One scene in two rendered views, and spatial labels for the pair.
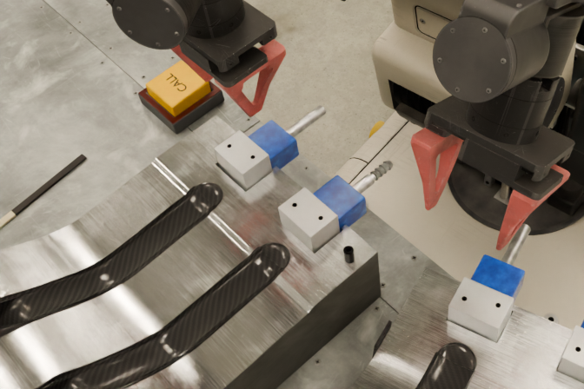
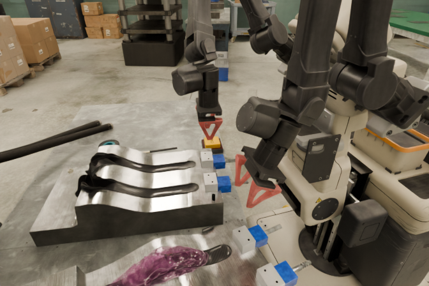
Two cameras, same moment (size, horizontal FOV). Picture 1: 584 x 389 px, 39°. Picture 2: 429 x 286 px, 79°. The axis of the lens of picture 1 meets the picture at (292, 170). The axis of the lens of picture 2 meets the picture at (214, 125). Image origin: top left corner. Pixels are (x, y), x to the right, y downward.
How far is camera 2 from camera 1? 30 cm
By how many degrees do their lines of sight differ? 28
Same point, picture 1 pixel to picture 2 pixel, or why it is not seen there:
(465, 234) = (295, 255)
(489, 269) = (256, 229)
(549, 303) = not seen: outside the picture
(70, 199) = not seen: hidden behind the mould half
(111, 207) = (166, 155)
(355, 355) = not seen: hidden behind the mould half
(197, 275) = (170, 181)
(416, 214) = (281, 239)
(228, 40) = (206, 109)
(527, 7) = (266, 105)
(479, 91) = (242, 127)
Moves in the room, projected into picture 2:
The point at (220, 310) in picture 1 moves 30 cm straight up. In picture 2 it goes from (168, 193) to (157, 97)
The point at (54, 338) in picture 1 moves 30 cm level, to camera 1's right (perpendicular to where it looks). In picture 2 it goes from (120, 172) to (214, 203)
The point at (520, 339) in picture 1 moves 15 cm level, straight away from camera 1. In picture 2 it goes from (251, 258) to (292, 226)
